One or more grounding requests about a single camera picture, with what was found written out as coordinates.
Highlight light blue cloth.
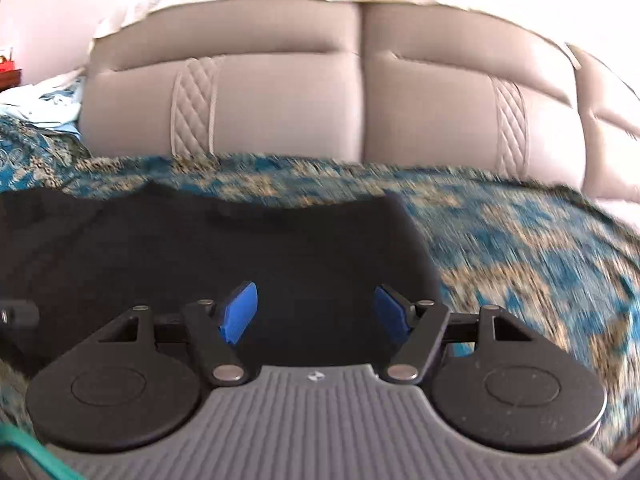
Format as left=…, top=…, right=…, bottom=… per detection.
left=0, top=76, right=87, bottom=135

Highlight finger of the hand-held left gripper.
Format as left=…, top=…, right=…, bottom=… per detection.
left=0, top=299, right=40, bottom=327

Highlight teal paisley blanket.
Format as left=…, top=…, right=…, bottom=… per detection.
left=0, top=115, right=640, bottom=467

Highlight green cable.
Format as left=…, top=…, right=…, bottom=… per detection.
left=0, top=422, right=86, bottom=480

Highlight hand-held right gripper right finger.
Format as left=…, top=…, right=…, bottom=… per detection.
left=374, top=285, right=531, bottom=384

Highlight beige leather sofa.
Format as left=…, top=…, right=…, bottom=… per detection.
left=77, top=0, right=640, bottom=207

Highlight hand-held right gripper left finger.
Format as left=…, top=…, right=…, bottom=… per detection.
left=97, top=281, right=259, bottom=386

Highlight dark wooden cabinet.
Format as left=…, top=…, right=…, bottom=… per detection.
left=0, top=45, right=24, bottom=93

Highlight black pants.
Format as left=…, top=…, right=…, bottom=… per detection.
left=0, top=182, right=442, bottom=382

